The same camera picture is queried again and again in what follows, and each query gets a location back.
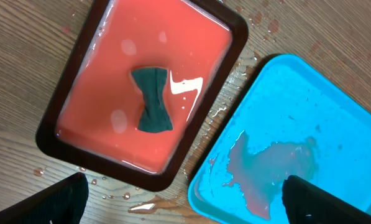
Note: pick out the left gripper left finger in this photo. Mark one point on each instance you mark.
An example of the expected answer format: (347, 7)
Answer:
(63, 202)

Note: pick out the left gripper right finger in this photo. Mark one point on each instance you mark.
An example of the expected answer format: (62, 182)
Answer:
(307, 203)

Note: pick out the dark red rectangular tray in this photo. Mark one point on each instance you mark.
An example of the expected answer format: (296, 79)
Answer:
(92, 118)

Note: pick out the black and pink sponge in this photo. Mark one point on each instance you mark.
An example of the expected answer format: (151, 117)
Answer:
(151, 82)

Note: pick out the teal plastic serving tray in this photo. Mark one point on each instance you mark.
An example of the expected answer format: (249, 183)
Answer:
(291, 121)

